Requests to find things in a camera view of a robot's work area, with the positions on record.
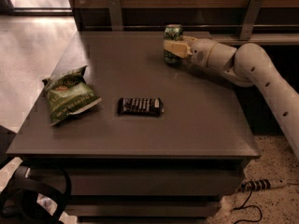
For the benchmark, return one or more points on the green soda can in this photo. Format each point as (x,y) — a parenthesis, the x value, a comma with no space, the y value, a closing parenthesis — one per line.
(172,50)

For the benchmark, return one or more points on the green chip bag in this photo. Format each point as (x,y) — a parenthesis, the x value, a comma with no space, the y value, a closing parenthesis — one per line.
(68,95)

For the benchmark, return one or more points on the black candy bar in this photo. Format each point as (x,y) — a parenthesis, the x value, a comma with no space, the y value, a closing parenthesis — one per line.
(149,107)

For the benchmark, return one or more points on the metal bracket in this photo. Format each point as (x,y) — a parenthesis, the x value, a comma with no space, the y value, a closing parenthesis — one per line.
(115,14)
(250,18)

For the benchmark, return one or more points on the left metal bracket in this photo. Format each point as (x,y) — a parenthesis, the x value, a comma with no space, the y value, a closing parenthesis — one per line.
(115,14)

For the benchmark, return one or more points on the grey drawer cabinet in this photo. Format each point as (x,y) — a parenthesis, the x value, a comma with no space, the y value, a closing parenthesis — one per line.
(138,168)

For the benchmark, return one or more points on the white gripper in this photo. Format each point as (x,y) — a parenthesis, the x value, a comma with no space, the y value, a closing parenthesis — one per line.
(199,52)

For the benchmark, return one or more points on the black chair base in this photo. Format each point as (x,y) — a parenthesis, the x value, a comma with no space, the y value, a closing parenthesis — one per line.
(19,198)

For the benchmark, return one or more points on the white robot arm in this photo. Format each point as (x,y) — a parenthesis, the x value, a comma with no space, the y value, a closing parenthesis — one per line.
(246,66)

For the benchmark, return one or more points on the right metal bracket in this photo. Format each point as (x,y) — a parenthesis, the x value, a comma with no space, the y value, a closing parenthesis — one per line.
(250,18)

